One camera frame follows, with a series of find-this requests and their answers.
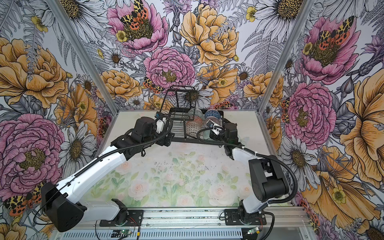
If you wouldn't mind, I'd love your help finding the blue patterned bowl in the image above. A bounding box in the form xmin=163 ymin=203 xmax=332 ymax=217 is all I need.
xmin=204 ymin=109 xmax=222 ymax=120

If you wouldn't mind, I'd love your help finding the green patterned bowl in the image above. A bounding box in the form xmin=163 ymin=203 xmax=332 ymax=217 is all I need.
xmin=187 ymin=109 xmax=205 ymax=119

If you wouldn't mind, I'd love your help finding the black wire dish rack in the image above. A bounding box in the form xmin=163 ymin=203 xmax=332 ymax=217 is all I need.
xmin=161 ymin=86 xmax=224 ymax=144

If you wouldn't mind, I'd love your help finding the mint green striped bowl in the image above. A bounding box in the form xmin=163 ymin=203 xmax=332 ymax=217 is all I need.
xmin=202 ymin=130 xmax=211 ymax=141

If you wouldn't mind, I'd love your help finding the pink patterned bowl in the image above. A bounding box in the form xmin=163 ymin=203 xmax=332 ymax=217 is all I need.
xmin=203 ymin=118 xmax=222 ymax=128

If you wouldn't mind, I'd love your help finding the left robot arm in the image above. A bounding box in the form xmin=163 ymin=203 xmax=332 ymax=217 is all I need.
xmin=41 ymin=112 xmax=174 ymax=233

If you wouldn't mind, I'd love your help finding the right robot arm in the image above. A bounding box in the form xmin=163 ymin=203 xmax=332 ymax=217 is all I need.
xmin=196 ymin=122 xmax=298 ymax=225

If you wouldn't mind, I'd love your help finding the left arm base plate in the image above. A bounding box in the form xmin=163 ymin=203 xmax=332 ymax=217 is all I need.
xmin=99 ymin=210 xmax=144 ymax=227

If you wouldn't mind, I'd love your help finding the aluminium front rail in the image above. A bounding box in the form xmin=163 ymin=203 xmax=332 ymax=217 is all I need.
xmin=50 ymin=206 xmax=310 ymax=232

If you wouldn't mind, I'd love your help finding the brown patterned bowl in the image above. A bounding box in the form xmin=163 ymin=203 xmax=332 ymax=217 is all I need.
xmin=185 ymin=121 xmax=202 ymax=138

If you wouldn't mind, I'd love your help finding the white vented cable duct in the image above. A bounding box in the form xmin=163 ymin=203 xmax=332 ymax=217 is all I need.
xmin=57 ymin=228 xmax=243 ymax=240

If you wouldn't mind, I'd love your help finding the orange red patterned bowl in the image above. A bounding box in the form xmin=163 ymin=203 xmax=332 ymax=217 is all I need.
xmin=193 ymin=117 xmax=203 ymax=125

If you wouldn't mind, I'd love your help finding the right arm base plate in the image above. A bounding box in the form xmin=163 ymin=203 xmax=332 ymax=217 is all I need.
xmin=224 ymin=209 xmax=267 ymax=226

